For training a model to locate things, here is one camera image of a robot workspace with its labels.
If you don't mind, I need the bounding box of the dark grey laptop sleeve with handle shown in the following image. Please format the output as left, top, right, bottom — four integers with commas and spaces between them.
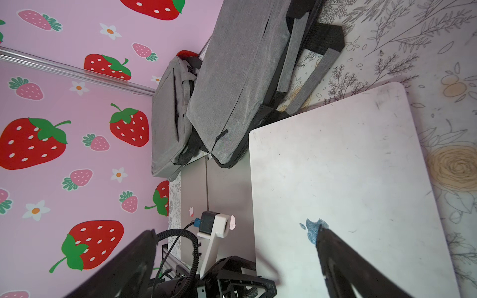
181, 1, 345, 168

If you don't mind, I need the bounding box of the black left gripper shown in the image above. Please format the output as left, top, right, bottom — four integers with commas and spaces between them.
196, 256, 277, 298

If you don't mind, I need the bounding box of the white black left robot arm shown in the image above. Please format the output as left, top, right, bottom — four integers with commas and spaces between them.
145, 223, 277, 298

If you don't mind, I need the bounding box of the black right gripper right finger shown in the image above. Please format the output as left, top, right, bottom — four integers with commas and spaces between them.
316, 227, 410, 298

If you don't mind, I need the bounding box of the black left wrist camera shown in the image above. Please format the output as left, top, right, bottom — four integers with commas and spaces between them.
193, 210, 236, 278

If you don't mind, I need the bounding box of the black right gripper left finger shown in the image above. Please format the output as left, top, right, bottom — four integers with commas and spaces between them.
67, 230, 159, 298

